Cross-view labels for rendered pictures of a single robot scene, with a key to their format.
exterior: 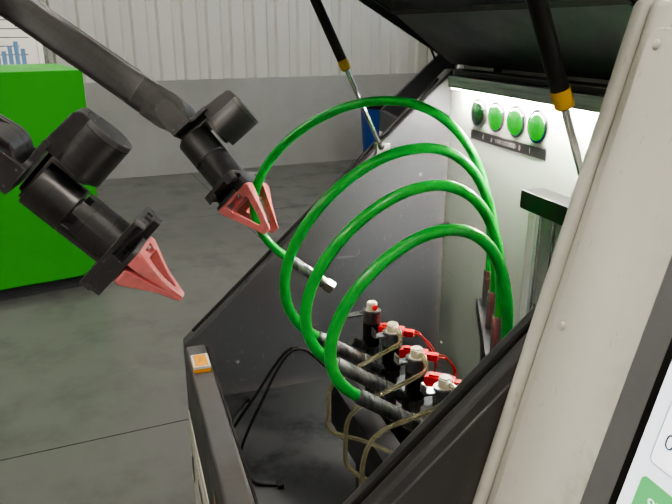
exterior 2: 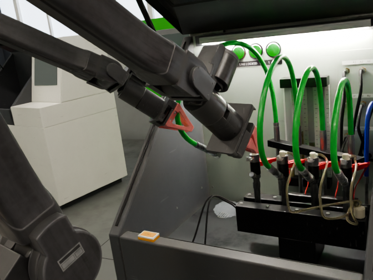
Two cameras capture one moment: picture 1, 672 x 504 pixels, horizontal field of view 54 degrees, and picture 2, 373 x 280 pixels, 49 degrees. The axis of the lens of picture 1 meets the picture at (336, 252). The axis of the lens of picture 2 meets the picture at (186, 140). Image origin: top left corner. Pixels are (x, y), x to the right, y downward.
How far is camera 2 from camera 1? 0.81 m
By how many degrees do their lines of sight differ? 38
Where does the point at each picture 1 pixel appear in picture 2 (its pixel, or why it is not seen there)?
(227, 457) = (247, 256)
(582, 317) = not seen: outside the picture
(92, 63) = (49, 47)
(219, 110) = not seen: hidden behind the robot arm
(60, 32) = (18, 28)
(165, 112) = (114, 71)
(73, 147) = (223, 66)
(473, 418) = not seen: outside the picture
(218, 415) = (205, 248)
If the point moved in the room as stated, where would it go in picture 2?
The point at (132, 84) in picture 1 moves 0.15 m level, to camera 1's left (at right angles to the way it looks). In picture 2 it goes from (84, 57) to (18, 66)
